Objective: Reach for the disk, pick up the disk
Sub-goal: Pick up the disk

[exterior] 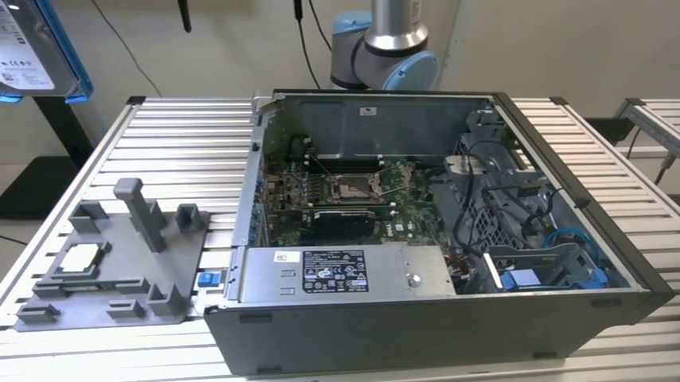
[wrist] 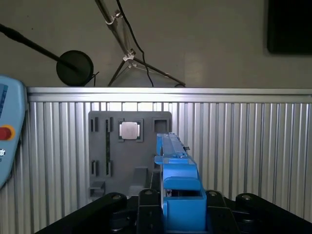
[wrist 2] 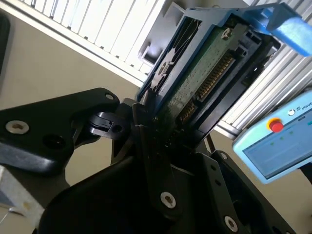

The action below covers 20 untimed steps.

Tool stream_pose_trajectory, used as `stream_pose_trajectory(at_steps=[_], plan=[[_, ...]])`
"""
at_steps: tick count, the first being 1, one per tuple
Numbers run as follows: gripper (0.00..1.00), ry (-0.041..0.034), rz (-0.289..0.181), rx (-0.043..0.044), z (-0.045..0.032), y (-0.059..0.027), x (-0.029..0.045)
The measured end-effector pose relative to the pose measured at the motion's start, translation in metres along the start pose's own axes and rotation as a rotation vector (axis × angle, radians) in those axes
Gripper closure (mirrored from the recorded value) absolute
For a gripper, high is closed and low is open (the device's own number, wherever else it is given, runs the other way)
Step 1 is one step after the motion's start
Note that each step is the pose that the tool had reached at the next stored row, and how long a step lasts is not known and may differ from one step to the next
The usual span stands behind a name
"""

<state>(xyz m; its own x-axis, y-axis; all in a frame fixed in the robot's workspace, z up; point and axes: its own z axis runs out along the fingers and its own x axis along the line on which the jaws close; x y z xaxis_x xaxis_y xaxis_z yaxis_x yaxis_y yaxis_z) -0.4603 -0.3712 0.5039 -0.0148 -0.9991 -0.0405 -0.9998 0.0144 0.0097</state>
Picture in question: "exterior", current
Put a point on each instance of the hard disk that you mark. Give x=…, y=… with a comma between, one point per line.
x=27, y=47

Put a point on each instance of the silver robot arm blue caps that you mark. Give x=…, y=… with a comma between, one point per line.
x=396, y=24

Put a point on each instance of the disk bay with blue rails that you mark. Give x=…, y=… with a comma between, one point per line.
x=523, y=278

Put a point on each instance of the CPU socket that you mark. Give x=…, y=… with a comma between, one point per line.
x=353, y=187

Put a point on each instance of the long expansion slot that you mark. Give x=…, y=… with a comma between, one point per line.
x=350, y=205

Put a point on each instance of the black RAM slot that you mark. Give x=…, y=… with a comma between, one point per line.
x=345, y=158
x=345, y=171
x=345, y=166
x=345, y=162

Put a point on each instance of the thin metal locking lever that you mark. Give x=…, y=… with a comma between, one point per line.
x=324, y=165

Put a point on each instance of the black graphics card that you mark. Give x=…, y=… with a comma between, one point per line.
x=342, y=224

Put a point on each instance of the green motherboard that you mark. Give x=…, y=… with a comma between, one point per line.
x=415, y=223

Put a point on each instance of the grey power supply unit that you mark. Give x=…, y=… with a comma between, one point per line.
x=266, y=278

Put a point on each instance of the grey metal drive cage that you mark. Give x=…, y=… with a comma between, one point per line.
x=479, y=223

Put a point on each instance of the small blue plastic latch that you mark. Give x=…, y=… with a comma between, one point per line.
x=207, y=279

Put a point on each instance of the black open PC case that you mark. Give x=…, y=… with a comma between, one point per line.
x=372, y=338

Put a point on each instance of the grey plastic parts rack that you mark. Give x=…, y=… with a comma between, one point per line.
x=122, y=254

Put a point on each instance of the green RAM stick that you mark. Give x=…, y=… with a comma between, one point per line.
x=106, y=285

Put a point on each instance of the silver CPU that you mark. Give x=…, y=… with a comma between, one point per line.
x=79, y=258

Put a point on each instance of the black antenna rod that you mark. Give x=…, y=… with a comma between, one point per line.
x=186, y=16

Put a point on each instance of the black stand with base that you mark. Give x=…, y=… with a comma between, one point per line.
x=32, y=187

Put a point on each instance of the metal slat side table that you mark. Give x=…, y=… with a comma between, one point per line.
x=659, y=115

